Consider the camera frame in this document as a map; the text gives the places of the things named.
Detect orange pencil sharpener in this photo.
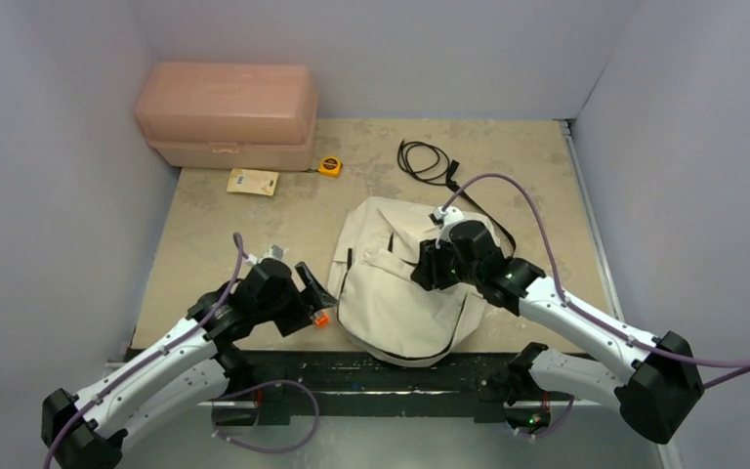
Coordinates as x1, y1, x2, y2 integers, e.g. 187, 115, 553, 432
312, 311, 330, 328

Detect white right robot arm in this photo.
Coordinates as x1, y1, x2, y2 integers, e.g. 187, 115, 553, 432
423, 220, 705, 445

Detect yellow tape measure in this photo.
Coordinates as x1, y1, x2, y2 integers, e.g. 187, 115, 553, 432
317, 155, 343, 178

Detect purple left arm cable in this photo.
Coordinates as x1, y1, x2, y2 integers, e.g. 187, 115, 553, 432
43, 232, 321, 469

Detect pink plastic storage box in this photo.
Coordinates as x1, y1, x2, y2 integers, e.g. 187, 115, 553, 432
135, 62, 318, 171

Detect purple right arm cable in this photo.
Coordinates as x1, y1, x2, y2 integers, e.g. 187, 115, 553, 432
436, 172, 750, 442

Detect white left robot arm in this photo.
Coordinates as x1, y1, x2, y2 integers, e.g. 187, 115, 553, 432
41, 234, 338, 468

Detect tan paper card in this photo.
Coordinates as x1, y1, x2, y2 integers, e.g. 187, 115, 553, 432
227, 169, 279, 196

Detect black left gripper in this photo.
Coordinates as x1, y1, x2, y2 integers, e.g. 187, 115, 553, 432
256, 263, 337, 335

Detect beige canvas backpack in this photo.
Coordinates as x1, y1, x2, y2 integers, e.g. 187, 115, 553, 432
328, 196, 489, 367

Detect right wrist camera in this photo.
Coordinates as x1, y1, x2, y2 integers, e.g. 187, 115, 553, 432
430, 205, 466, 236

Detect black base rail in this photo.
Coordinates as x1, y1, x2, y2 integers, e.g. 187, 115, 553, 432
122, 348, 609, 429

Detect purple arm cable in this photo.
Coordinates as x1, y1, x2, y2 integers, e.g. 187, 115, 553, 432
436, 172, 750, 442
43, 232, 321, 469

